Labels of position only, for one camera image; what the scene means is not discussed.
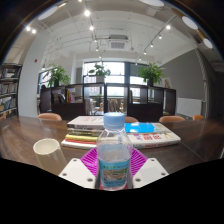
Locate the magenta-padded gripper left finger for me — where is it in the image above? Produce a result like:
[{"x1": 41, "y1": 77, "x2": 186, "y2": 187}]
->
[{"x1": 58, "y1": 147, "x2": 100, "y2": 190}]

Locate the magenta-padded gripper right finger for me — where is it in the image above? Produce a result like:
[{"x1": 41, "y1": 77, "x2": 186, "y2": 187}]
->
[{"x1": 128, "y1": 148, "x2": 170, "y2": 189}]

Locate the clear water bottle blue cap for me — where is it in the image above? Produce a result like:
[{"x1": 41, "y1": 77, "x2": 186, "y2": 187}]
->
[{"x1": 95, "y1": 112, "x2": 134, "y2": 191}]

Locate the white book red edge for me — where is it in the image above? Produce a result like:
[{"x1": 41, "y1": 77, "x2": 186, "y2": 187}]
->
[{"x1": 60, "y1": 139, "x2": 99, "y2": 150}]

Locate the cream ceramic cup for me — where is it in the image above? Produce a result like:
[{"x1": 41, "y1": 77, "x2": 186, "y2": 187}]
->
[{"x1": 32, "y1": 138, "x2": 68, "y2": 176}]

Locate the large white book red print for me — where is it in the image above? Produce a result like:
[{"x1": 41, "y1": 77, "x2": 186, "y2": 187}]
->
[{"x1": 124, "y1": 122, "x2": 182, "y2": 150}]

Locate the yellow spined book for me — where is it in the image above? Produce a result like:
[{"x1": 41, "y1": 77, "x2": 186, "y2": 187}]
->
[{"x1": 64, "y1": 133, "x2": 100, "y2": 143}]

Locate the thin blue book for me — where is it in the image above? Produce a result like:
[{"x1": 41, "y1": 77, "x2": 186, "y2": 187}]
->
[{"x1": 124, "y1": 122, "x2": 156, "y2": 134}]

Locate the grey white covered book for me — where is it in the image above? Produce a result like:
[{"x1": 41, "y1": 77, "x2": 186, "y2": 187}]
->
[{"x1": 66, "y1": 115, "x2": 106, "y2": 131}]

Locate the orange chairs group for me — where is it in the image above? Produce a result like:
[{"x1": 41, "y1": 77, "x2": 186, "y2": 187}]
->
[{"x1": 36, "y1": 112, "x2": 205, "y2": 124}]

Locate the dark cubby shelf unit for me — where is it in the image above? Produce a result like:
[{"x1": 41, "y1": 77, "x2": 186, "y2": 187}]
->
[{"x1": 39, "y1": 82, "x2": 177, "y2": 123}]

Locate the bushy potted plant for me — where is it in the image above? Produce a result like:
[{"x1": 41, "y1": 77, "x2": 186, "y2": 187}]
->
[{"x1": 43, "y1": 64, "x2": 71, "y2": 88}]

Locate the wide green potted plant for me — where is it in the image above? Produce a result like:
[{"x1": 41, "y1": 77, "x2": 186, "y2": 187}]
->
[{"x1": 137, "y1": 62, "x2": 166, "y2": 87}]

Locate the small leafy potted plant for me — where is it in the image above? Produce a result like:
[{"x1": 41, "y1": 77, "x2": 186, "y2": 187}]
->
[{"x1": 88, "y1": 63, "x2": 112, "y2": 84}]

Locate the tall bookshelf with books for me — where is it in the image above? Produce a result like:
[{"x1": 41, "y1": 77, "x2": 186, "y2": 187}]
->
[{"x1": 0, "y1": 63, "x2": 23, "y2": 120}]

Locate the ceiling air conditioner unit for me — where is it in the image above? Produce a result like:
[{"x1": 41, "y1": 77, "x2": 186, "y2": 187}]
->
[{"x1": 107, "y1": 34, "x2": 130, "y2": 51}]

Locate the ceiling spot lights group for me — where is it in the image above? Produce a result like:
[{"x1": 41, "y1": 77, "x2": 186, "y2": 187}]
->
[{"x1": 24, "y1": 0, "x2": 173, "y2": 56}]

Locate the white wall radiator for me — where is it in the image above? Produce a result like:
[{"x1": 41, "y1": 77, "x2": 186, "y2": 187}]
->
[{"x1": 176, "y1": 97, "x2": 203, "y2": 118}]

